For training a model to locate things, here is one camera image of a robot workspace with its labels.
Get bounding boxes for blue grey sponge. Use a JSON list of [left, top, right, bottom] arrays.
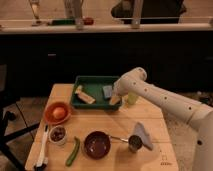
[[102, 85, 113, 99]]

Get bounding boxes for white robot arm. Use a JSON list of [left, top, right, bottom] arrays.
[[113, 67, 213, 171]]

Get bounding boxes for translucent green cup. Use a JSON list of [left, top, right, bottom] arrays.
[[127, 93, 138, 105]]

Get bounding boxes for green plastic tray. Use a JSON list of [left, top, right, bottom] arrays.
[[71, 76, 122, 110]]

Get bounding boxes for beige bread piece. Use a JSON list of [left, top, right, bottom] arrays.
[[75, 85, 95, 104]]

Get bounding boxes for grey folded cloth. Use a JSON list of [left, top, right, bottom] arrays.
[[133, 122, 153, 151]]

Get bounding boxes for metal measuring cup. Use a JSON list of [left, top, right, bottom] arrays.
[[110, 135, 143, 153]]

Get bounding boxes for dark maroon bowl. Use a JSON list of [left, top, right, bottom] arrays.
[[84, 131, 111, 160]]

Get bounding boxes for orange round fruit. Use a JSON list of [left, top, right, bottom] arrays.
[[53, 107, 66, 119]]

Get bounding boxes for green cucumber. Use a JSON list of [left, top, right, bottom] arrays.
[[65, 137, 80, 167]]

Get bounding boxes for white cup with dark contents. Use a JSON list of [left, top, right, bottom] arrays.
[[49, 125, 67, 146]]

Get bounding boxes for orange plate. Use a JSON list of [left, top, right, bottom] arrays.
[[44, 102, 72, 125]]

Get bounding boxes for long counter ledge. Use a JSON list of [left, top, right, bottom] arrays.
[[0, 23, 213, 35]]

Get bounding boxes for green red tool on counter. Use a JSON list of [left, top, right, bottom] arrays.
[[47, 17, 94, 26]]

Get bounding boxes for person in dark clothing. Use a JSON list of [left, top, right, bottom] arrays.
[[111, 0, 186, 24]]

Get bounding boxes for white dish brush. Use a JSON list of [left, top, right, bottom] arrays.
[[35, 125, 49, 169]]

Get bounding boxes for black office chair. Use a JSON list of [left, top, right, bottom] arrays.
[[0, 64, 41, 171]]

